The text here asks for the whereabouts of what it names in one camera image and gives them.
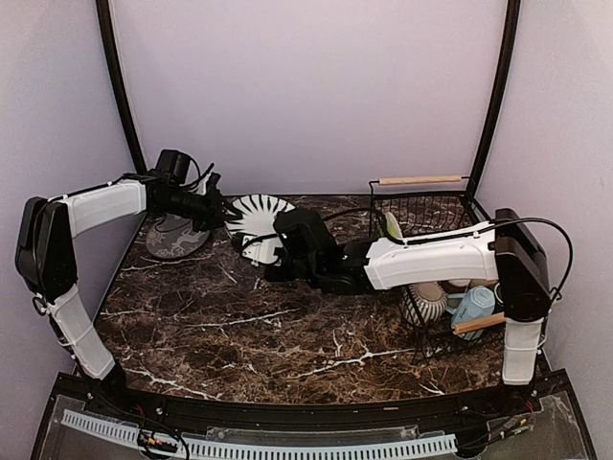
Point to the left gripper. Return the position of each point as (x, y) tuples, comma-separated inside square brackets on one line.
[(213, 212)]

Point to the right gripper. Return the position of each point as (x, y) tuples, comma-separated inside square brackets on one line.
[(276, 275)]

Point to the white blue striped plate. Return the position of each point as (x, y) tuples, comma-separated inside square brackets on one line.
[(255, 214)]

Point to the woven bamboo plate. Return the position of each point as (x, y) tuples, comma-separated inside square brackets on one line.
[(391, 220)]

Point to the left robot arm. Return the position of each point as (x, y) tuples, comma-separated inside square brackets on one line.
[(45, 256)]

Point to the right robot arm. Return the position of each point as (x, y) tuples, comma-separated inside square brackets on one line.
[(502, 250)]

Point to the grey deer pattern plate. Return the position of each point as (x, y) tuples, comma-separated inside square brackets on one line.
[(172, 238)]

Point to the striped ceramic bowl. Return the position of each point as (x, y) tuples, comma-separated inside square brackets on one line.
[(424, 303)]

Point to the brown ceramic cup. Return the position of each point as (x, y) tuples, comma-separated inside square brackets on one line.
[(456, 286)]

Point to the light blue mug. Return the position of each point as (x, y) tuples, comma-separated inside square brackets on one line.
[(477, 303)]

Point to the dark green cup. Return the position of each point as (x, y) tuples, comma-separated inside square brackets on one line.
[(497, 290)]

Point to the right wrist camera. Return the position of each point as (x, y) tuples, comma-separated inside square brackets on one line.
[(292, 234)]

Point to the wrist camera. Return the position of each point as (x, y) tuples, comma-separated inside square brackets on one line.
[(173, 165), (292, 234)]

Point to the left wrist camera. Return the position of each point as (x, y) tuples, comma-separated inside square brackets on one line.
[(173, 165)]

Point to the black wire dish rack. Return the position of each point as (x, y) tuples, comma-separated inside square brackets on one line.
[(426, 214)]

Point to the front wooden rack handle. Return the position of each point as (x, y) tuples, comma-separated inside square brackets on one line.
[(479, 324)]

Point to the wooden rack handle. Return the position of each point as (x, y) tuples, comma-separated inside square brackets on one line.
[(419, 180), (479, 324)]

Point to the rear wooden rack handle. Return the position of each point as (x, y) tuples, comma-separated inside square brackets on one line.
[(419, 180)]

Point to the white slotted cable duct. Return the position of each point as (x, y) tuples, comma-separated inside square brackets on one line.
[(234, 443)]

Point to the left black frame post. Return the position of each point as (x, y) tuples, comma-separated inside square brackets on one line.
[(114, 69)]

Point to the black frame post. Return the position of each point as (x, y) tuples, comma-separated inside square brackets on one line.
[(496, 97), (114, 69)]

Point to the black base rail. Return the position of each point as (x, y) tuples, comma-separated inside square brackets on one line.
[(449, 412)]

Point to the right black frame post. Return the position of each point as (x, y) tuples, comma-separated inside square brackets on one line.
[(496, 97)]

